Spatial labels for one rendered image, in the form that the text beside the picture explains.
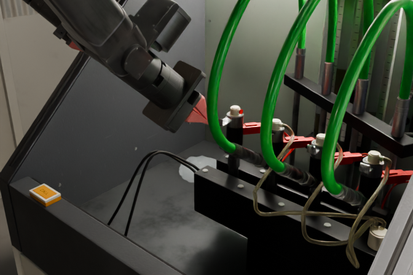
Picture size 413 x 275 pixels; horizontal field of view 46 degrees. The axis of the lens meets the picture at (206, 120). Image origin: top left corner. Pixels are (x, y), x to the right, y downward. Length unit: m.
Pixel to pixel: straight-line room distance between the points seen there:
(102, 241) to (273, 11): 0.59
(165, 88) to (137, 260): 0.25
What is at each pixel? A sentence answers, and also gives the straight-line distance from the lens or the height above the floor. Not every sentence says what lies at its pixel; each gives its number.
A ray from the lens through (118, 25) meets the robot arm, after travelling 0.56.
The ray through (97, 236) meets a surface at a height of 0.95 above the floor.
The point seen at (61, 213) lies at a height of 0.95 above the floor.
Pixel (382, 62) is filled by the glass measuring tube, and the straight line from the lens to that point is 0.94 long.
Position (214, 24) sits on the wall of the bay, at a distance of 1.17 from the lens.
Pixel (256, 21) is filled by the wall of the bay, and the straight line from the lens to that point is 1.09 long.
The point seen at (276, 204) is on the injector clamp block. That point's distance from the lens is 0.79.
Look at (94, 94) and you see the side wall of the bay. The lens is 1.00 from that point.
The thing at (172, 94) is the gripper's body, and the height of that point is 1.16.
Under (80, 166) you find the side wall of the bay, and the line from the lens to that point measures 1.03.
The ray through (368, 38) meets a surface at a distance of 0.57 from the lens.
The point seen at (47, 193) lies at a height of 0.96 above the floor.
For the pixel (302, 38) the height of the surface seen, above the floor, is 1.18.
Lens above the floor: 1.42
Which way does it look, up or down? 25 degrees down
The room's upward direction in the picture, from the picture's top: straight up
